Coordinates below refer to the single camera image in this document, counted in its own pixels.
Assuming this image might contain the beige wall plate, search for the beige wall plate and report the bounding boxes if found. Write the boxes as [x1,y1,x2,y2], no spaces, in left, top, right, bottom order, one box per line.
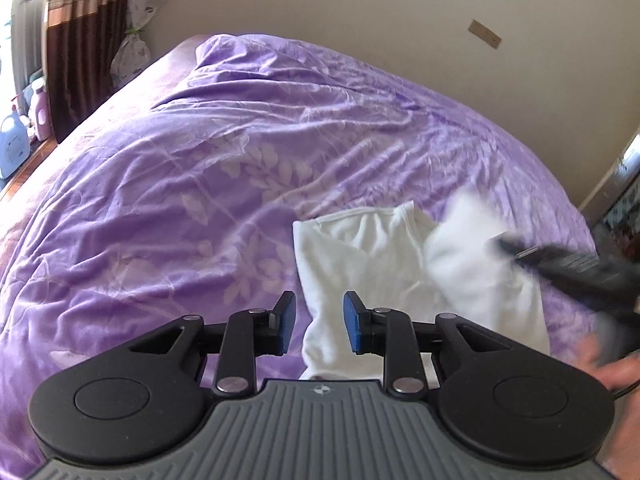
[468,18,501,50]

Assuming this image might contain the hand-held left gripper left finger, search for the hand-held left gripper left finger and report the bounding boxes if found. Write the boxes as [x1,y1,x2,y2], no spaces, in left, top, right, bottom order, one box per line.
[127,291,297,395]

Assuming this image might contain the pink bottle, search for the pink bottle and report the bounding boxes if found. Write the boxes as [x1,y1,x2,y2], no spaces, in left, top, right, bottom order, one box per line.
[27,79,51,142]

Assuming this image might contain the dark furniture edge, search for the dark furniture edge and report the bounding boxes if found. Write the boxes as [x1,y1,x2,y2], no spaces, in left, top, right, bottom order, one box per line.
[579,130,640,241]

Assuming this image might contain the blue detergent bottle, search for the blue detergent bottle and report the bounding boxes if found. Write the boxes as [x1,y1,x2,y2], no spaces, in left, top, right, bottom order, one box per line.
[0,114,33,180]

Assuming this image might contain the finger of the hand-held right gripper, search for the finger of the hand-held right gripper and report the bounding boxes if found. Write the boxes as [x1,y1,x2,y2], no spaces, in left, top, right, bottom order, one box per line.
[499,236,547,270]

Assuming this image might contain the brown patterned curtain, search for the brown patterned curtain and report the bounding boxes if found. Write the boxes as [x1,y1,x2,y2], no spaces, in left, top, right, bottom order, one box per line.
[46,0,127,145]

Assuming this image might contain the purple floral blanket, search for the purple floral blanket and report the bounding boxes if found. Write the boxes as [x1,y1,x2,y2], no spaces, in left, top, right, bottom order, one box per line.
[0,34,608,480]

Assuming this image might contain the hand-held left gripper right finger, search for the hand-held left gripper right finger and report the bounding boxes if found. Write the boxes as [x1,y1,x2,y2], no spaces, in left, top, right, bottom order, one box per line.
[342,291,507,395]

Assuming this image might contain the grey ribbed suitcase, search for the grey ribbed suitcase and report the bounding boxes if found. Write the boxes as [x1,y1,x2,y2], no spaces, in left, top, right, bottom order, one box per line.
[10,0,51,107]

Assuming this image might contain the white printed t-shirt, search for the white printed t-shirt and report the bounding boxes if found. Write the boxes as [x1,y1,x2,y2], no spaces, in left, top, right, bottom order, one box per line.
[292,194,552,381]

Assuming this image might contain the person's right hand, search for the person's right hand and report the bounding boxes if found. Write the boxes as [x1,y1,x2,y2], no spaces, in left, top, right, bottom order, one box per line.
[582,337,640,397]

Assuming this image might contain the white floral tied curtain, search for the white floral tied curtain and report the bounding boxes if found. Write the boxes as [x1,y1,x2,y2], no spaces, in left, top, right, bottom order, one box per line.
[110,0,187,92]

